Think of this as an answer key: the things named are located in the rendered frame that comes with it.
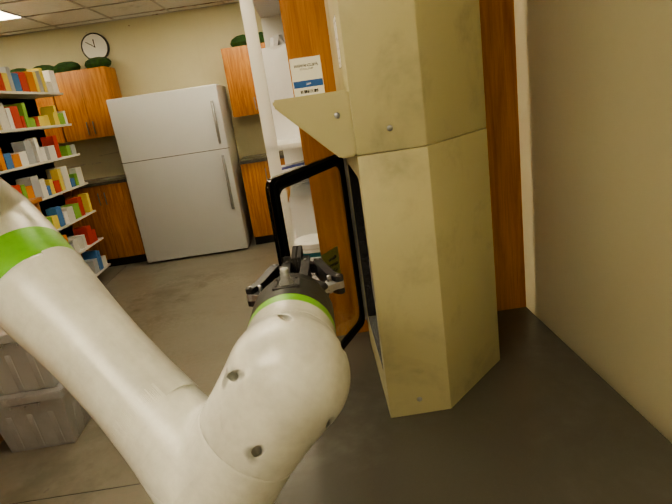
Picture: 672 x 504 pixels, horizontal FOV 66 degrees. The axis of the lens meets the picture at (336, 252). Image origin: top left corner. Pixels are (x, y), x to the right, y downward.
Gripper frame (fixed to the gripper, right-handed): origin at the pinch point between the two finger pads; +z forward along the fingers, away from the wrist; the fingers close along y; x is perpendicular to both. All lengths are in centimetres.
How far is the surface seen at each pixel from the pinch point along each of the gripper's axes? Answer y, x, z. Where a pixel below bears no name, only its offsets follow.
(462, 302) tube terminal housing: -27.2, 15.0, 9.9
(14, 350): 152, 72, 157
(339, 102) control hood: -9.5, -22.1, 5.0
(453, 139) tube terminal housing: -27.7, -13.7, 10.7
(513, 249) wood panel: -49, 17, 42
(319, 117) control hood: -6.2, -20.3, 4.9
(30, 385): 151, 93, 159
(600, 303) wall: -55, 21, 14
